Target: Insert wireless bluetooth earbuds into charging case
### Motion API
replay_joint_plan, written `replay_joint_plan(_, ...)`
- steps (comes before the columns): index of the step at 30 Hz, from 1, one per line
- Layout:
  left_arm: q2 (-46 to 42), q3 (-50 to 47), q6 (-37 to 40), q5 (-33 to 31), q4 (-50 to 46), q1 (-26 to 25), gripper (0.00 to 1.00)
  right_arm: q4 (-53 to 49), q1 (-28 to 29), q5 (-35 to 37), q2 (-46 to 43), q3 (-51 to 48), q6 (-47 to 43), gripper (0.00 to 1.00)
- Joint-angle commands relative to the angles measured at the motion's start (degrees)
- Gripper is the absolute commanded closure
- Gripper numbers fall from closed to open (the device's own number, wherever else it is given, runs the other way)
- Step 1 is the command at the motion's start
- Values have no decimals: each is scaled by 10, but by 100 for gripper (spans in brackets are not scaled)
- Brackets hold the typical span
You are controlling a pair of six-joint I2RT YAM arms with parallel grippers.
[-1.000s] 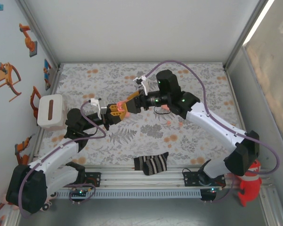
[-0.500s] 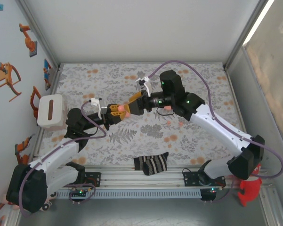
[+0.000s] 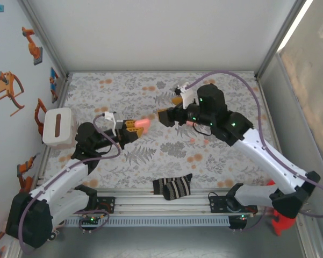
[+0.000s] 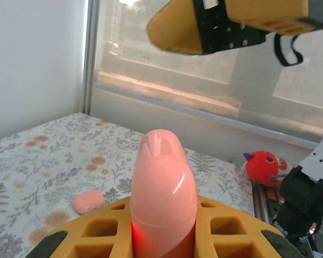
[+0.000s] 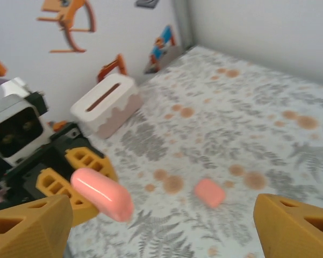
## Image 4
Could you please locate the aluminium slotted base frame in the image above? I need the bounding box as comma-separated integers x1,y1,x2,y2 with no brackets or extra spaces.
251,178,287,232

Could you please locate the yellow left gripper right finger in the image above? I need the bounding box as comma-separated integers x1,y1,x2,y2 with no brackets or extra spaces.
195,195,304,258

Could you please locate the pink earbud charging case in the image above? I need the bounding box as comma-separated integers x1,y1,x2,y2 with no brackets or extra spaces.
130,128,198,258
72,190,106,215

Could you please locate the grey window panel rail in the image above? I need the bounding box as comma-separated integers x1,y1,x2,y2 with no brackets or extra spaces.
92,81,323,147

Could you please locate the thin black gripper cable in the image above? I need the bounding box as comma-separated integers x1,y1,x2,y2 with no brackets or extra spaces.
274,33,304,67

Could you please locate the floral patterned table mat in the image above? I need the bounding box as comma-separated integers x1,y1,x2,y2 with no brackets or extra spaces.
0,112,255,258

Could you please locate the red shark plush toy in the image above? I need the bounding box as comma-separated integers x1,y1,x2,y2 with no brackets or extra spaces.
243,150,295,188

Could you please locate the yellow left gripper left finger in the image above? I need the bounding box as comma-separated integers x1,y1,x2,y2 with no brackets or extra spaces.
24,195,134,258

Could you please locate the aluminium corner post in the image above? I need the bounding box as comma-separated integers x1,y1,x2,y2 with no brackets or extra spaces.
81,0,99,117

